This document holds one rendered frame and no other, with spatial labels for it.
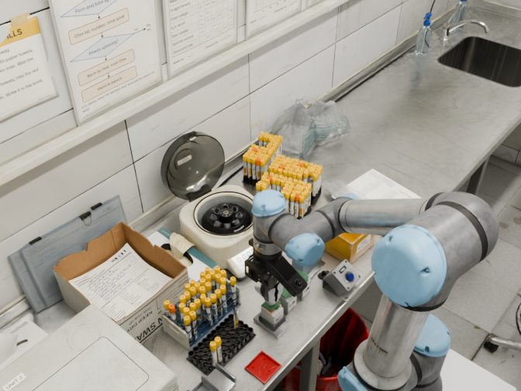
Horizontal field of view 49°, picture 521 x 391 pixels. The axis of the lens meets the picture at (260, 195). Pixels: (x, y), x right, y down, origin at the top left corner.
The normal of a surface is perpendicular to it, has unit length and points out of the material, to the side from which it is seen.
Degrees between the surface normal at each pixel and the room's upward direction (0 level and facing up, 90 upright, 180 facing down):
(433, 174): 0
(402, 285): 83
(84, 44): 94
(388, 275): 83
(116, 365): 0
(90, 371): 0
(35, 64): 91
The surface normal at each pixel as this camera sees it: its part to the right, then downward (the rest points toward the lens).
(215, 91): 0.76, 0.42
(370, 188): 0.00, -0.75
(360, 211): -0.83, -0.35
